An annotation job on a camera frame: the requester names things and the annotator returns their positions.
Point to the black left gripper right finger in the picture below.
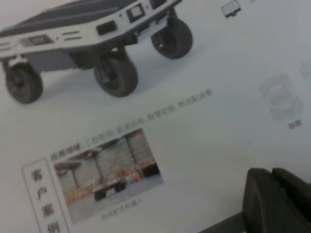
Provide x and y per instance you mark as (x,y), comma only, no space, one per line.
(298,208)

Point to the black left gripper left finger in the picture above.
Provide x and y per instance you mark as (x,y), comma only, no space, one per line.
(262,206)

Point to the white printed booklet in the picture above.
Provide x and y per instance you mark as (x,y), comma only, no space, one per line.
(170,121)

